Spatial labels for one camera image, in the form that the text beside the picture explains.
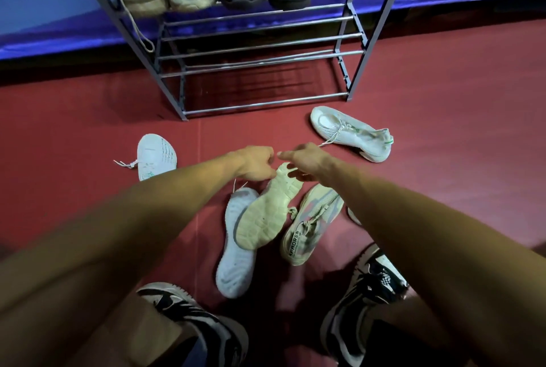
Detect person's left hand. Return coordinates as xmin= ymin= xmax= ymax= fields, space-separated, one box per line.
xmin=230 ymin=146 xmax=277 ymax=182

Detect person's right hand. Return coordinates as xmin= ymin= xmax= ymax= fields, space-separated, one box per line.
xmin=277 ymin=142 xmax=338 ymax=184

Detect cream sneaker with ridged sole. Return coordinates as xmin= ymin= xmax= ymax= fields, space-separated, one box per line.
xmin=235 ymin=162 xmax=304 ymax=251

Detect person's left forearm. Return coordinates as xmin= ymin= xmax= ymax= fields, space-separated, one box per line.
xmin=0 ymin=152 xmax=241 ymax=320

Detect person's right forearm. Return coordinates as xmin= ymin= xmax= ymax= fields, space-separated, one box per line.
xmin=324 ymin=158 xmax=546 ymax=367

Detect white sneaker with green trim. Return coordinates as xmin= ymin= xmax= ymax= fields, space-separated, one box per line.
xmin=310 ymin=106 xmax=394 ymax=164

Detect pastel pink grey sneaker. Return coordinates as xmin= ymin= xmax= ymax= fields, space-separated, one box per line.
xmin=280 ymin=183 xmax=344 ymax=267

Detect white sneaker with pale sole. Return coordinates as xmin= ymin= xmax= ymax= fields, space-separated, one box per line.
xmin=215 ymin=187 xmax=260 ymax=299

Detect white mesh sneaker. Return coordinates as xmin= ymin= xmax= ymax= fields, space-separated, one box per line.
xmin=113 ymin=134 xmax=178 ymax=182

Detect grey metal shoe rack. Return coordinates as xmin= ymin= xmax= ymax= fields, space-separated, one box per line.
xmin=66 ymin=0 xmax=416 ymax=121

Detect person's right black white sneaker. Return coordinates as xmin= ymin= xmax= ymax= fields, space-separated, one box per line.
xmin=320 ymin=243 xmax=410 ymax=367

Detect person's black white sneaker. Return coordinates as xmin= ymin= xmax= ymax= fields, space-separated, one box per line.
xmin=320 ymin=243 xmax=410 ymax=367
xmin=136 ymin=282 xmax=250 ymax=367

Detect person's left black white sneaker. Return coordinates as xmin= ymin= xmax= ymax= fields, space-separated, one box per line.
xmin=136 ymin=282 xmax=250 ymax=367

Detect person's right leg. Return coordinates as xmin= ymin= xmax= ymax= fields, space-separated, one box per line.
xmin=363 ymin=294 xmax=455 ymax=365

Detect person's leg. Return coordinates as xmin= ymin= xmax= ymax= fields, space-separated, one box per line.
xmin=363 ymin=294 xmax=455 ymax=365
xmin=64 ymin=290 xmax=201 ymax=367

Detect person's left leg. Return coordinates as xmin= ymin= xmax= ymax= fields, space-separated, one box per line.
xmin=64 ymin=290 xmax=201 ymax=367

